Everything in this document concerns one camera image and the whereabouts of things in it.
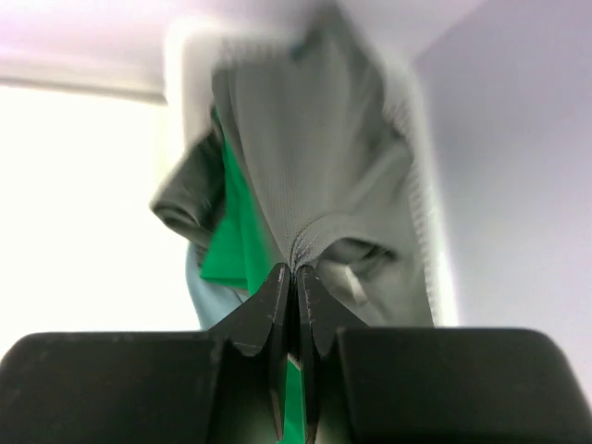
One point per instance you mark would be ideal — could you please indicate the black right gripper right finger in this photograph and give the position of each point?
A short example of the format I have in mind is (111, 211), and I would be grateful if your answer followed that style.
(365, 384)

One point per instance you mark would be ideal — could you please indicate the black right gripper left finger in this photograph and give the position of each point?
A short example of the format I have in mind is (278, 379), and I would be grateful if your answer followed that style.
(117, 387)

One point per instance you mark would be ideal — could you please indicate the green t-shirt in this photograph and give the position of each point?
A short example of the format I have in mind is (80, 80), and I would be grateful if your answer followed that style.
(236, 231)

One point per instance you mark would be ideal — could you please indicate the grey t-shirt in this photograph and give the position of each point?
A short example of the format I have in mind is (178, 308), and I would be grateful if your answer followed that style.
(327, 171)

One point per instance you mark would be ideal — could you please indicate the light blue t-shirt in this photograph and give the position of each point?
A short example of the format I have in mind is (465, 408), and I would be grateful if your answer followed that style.
(212, 302)

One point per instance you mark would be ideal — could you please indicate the white plastic laundry basket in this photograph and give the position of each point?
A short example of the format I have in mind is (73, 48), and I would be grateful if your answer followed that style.
(193, 46)

